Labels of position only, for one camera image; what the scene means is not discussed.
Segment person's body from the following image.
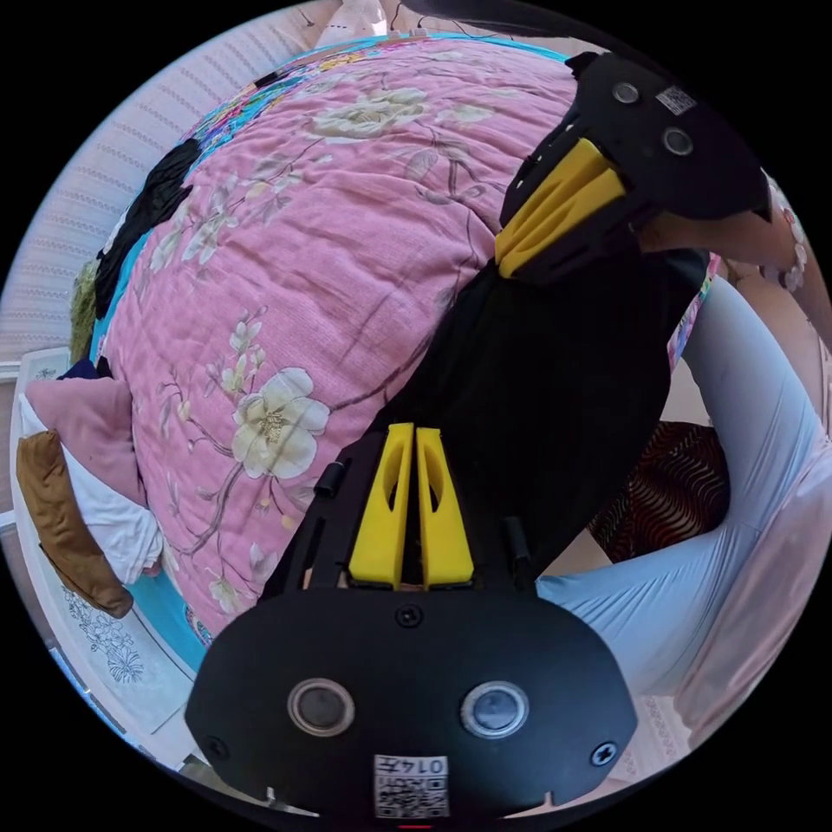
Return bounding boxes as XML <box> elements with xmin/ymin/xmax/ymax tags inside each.
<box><xmin>536</xmin><ymin>276</ymin><xmax>832</xmax><ymax>742</ymax></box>

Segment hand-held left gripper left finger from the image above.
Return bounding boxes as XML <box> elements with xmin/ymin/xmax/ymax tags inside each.
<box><xmin>348</xmin><ymin>422</ymin><xmax>415</xmax><ymax>590</ymax></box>

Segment brown cushion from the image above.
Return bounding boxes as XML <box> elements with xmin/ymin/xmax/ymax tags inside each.
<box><xmin>16</xmin><ymin>430</ymin><xmax>134</xmax><ymax>619</ymax></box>

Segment black garment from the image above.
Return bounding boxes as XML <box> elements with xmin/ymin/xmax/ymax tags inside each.
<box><xmin>94</xmin><ymin>137</ymin><xmax>206</xmax><ymax>320</ymax></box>

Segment pink pillow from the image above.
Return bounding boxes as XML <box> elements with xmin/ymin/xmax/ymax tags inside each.
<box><xmin>25</xmin><ymin>378</ymin><xmax>147</xmax><ymax>508</ymax></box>

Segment bed with pink floral quilt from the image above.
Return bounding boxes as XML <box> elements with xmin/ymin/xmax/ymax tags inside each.
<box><xmin>10</xmin><ymin>32</ymin><xmax>723</xmax><ymax>762</ymax></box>

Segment white pillow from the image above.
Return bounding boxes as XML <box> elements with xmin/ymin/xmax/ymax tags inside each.
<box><xmin>19</xmin><ymin>396</ymin><xmax>164</xmax><ymax>583</ymax></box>

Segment brown striped rug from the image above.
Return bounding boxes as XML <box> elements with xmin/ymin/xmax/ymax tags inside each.
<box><xmin>588</xmin><ymin>420</ymin><xmax>732</xmax><ymax>563</ymax></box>

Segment person's right forearm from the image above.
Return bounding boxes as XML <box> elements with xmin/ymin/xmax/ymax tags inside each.
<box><xmin>721</xmin><ymin>175</ymin><xmax>823</xmax><ymax>339</ymax></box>

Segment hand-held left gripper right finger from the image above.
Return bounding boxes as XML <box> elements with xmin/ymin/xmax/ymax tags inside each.
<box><xmin>415</xmin><ymin>426</ymin><xmax>474</xmax><ymax>590</ymax></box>

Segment person's right hand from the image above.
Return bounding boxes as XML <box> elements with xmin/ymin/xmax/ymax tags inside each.
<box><xmin>639</xmin><ymin>210</ymin><xmax>783</xmax><ymax>269</ymax></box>

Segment black long pants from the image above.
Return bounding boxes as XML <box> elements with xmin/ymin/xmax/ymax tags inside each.
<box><xmin>363</xmin><ymin>240</ymin><xmax>713</xmax><ymax>586</ymax></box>

